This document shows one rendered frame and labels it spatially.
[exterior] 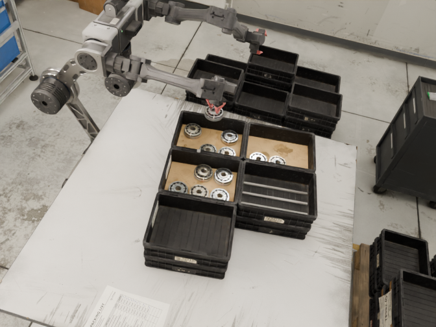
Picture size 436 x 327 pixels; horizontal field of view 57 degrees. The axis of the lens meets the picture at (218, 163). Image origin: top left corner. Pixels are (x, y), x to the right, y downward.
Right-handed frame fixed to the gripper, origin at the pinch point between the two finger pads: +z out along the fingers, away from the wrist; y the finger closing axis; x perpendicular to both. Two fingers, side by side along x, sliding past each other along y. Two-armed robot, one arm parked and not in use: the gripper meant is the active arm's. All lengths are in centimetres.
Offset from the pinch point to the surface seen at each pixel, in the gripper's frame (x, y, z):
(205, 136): 2.4, 1.9, 21.3
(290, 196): -6, -59, 22
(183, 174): 30.9, -12.5, 22.0
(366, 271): -52, -110, 90
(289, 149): -31, -36, 21
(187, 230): 51, -41, 23
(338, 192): -41, -71, 34
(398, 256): -69, -118, 77
